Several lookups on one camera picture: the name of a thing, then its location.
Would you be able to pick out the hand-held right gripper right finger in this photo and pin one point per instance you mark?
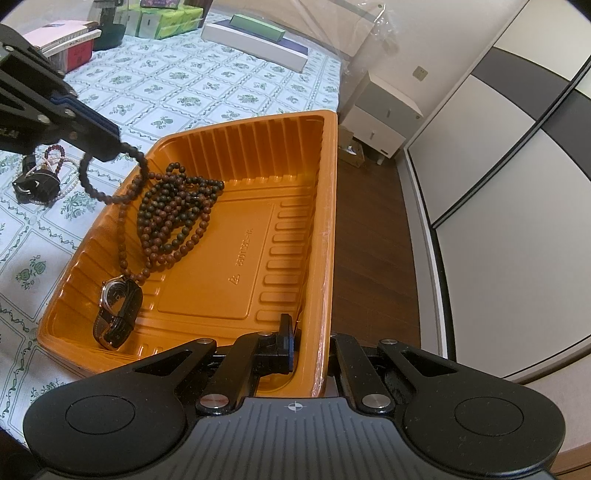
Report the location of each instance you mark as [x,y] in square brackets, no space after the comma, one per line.
[353,369]

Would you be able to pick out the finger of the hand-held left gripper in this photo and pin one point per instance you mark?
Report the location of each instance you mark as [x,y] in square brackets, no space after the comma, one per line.
[94,134]
[64,90]

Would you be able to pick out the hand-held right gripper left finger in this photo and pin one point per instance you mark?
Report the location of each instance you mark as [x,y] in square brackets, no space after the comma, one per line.
[282,344]

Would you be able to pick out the black smart band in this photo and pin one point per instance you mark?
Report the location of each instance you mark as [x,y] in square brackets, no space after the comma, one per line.
[28,161]

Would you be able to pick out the black wristwatch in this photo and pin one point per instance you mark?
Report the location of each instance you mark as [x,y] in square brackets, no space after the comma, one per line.
[39,187]

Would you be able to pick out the orange plastic tray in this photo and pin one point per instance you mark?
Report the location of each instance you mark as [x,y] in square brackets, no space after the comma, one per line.
[258,258]

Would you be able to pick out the stack of books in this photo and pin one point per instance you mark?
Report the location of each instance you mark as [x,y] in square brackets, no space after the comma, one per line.
[64,50]

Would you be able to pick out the dark glass jar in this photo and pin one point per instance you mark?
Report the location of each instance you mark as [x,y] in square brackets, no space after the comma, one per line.
[108,32]

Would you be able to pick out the floral tablecloth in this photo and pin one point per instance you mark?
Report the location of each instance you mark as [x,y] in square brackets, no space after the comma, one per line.
[184,83]

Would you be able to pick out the purple white tissue pack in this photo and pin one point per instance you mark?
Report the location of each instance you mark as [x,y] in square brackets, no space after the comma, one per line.
[161,3]

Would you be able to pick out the long white box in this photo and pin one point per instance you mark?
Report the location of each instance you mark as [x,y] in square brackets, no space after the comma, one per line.
[254,46]

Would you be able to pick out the long green box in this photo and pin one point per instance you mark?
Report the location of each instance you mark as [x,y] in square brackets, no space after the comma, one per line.
[256,26]

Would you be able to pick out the small cardboard box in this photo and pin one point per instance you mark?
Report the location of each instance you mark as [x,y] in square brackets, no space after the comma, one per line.
[352,156]

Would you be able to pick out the blue book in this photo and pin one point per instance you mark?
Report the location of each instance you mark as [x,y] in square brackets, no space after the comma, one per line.
[300,47]

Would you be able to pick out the white grey wardrobe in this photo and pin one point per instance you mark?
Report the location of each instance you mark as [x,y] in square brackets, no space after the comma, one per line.
[508,184]

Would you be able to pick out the white nightstand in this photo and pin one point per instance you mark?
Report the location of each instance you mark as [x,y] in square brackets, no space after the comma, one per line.
[378,120]

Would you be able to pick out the clear plastic sheet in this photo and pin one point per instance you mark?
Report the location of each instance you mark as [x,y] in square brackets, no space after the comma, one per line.
[351,41]

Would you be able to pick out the wall socket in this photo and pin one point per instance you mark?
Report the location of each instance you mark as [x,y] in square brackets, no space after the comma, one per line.
[419,73]

